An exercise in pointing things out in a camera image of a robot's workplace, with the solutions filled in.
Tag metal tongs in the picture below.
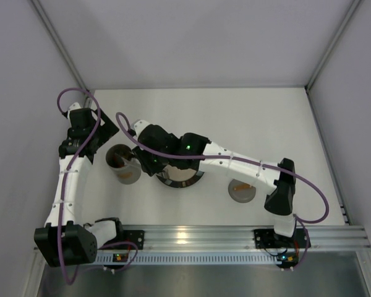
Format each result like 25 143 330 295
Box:
113 152 135 168

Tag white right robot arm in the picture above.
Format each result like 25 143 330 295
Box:
129 120 296 238

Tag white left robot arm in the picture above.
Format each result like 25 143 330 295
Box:
34 103 124 267

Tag grey cylindrical lunch container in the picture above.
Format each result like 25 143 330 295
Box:
105 144 142 185

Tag dark patterned round plate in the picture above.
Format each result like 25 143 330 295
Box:
156 165 204 189

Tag grey round container lid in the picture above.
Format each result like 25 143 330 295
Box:
228 179 256 204

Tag aluminium left frame post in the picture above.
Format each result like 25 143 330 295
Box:
28 0 88 90

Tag aluminium frame post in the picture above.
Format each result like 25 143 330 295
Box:
304 0 364 94
28 0 88 90

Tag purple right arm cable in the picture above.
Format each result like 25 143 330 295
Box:
115 111 330 223

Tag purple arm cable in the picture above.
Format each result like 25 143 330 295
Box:
55 87 100 285
115 111 330 223

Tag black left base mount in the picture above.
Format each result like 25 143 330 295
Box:
122 230 145 250

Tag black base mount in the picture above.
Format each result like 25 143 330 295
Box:
253 228 311 249
122 230 145 250

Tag grey slotted cable duct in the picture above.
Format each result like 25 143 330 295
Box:
89 253 285 265

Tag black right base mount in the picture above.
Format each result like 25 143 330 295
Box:
253 228 311 249

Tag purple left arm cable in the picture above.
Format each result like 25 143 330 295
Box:
55 87 100 285

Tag aluminium mounting rail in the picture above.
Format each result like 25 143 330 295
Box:
99 225 370 252

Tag aluminium right frame post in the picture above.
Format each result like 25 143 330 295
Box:
304 0 364 94

